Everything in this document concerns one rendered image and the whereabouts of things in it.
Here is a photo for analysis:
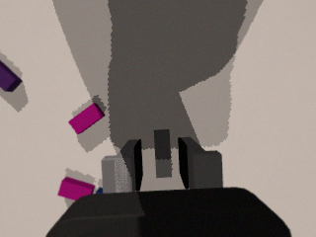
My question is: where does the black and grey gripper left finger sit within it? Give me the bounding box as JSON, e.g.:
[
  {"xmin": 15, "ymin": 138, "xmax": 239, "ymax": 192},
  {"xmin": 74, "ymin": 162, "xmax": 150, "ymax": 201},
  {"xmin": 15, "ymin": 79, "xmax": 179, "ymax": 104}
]
[{"xmin": 101, "ymin": 139, "xmax": 143, "ymax": 194}]

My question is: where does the dark purple rod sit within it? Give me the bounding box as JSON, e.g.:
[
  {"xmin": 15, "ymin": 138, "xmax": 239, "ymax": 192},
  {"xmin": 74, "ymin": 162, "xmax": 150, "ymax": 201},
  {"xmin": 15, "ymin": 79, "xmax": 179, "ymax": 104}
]
[{"xmin": 0, "ymin": 60, "xmax": 23, "ymax": 92}]

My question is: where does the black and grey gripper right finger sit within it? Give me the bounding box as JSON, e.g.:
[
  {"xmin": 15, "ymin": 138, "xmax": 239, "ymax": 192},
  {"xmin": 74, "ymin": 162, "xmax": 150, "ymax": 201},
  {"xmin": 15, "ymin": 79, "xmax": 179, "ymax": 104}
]
[{"xmin": 178, "ymin": 137, "xmax": 223, "ymax": 189}]

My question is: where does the dark magenta block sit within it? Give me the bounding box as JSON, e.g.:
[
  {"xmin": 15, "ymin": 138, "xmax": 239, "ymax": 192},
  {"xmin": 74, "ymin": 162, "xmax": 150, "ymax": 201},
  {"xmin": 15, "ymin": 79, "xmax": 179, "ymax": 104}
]
[
  {"xmin": 69, "ymin": 104, "xmax": 105, "ymax": 134},
  {"xmin": 58, "ymin": 177, "xmax": 95, "ymax": 200}
]

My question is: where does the small dark blue block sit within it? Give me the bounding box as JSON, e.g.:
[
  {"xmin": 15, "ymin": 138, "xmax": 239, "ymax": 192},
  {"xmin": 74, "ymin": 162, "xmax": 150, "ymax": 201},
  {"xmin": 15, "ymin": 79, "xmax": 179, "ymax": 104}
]
[{"xmin": 96, "ymin": 188, "xmax": 103, "ymax": 194}]

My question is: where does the grey rectangular bar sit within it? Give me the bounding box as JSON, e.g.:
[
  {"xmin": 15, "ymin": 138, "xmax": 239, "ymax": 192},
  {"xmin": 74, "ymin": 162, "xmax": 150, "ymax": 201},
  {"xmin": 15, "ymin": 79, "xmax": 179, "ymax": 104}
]
[{"xmin": 154, "ymin": 129, "xmax": 172, "ymax": 178}]

